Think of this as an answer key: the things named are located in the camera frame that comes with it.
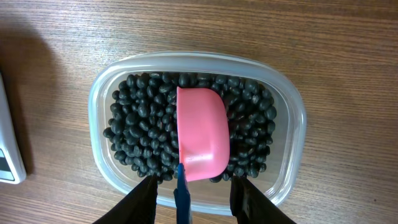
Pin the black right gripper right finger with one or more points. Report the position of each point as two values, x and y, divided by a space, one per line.
250 206

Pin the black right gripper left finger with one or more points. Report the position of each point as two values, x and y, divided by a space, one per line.
137 207

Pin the pink measuring scoop blue handle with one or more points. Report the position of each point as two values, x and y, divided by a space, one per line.
203 142

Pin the white digital kitchen scale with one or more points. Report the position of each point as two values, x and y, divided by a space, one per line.
12 166

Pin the black beans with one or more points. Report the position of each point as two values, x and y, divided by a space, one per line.
143 129

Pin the clear plastic container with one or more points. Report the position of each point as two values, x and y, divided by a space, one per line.
276 182

